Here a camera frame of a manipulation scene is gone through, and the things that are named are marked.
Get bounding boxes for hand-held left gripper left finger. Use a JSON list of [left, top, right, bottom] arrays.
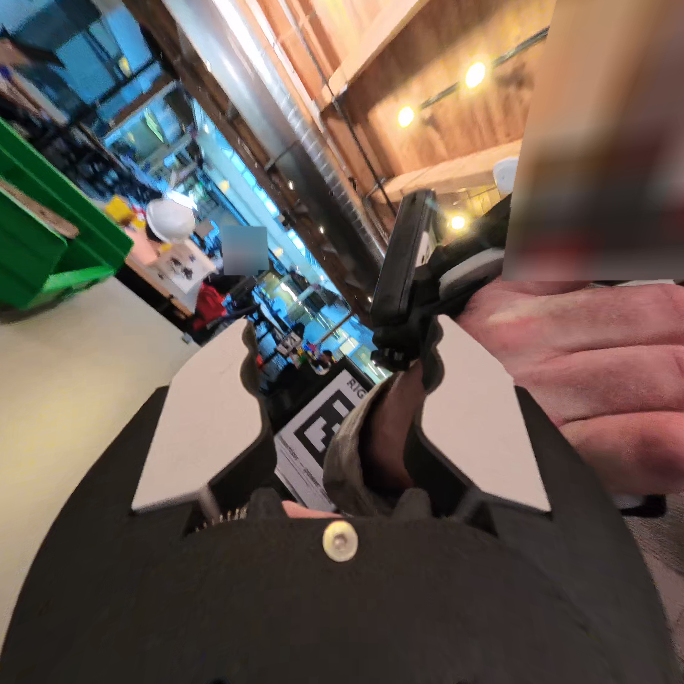
[[131, 320, 280, 524]]

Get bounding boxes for person's right hand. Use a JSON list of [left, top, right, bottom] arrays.
[[457, 280, 684, 495]]

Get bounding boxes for white sheet with dark prints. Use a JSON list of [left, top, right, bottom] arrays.
[[157, 240, 217, 295]]

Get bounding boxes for white round ceiling device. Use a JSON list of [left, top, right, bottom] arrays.
[[492, 157, 522, 196]]

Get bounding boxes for white hard hat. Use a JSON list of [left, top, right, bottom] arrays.
[[146, 198, 197, 244]]

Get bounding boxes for brown cardboard piece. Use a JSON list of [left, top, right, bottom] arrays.
[[0, 179, 81, 239]]

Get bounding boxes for yellow object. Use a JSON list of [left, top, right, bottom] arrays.
[[105, 195, 137, 228]]

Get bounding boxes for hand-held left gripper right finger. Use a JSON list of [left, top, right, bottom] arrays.
[[405, 314, 552, 518]]

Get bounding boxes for person's left hand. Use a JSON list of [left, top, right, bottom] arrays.
[[282, 501, 341, 519]]

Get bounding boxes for green plastic bin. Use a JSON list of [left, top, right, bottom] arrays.
[[0, 118, 134, 311]]

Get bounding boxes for silver ventilation duct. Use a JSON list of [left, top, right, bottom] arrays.
[[163, 0, 388, 263]]

